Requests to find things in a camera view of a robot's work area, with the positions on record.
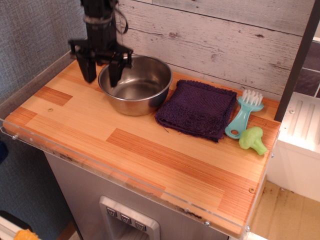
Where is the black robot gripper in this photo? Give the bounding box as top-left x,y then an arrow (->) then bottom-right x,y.
68,21 -> 133,87

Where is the silver metal bowl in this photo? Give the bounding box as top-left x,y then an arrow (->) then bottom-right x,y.
98,55 -> 173,116

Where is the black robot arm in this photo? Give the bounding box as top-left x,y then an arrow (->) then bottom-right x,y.
68,0 -> 133,87

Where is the purple folded cloth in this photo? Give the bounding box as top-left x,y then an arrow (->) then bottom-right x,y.
155,79 -> 237,142

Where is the clear acrylic edge guard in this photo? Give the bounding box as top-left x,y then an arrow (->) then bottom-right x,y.
2,116 -> 255,240

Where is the grey toy fridge cabinet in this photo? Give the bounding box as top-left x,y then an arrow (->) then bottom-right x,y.
45,153 -> 229,240

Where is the silver dispenser button panel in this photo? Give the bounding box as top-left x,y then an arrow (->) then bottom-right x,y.
99,195 -> 161,240

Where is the teal scrub brush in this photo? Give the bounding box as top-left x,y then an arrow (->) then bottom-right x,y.
225,89 -> 264,139

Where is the green toy broccoli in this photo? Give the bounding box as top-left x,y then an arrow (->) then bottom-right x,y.
239,126 -> 268,156

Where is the orange object bottom left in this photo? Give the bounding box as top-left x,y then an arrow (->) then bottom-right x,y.
13,229 -> 39,240

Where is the white toy sink unit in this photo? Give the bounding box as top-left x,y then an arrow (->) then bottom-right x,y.
266,92 -> 320,201

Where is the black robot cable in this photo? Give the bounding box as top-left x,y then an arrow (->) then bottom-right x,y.
114,6 -> 129,35

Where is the dark right shelf post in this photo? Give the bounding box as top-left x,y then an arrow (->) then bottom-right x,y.
274,0 -> 320,122

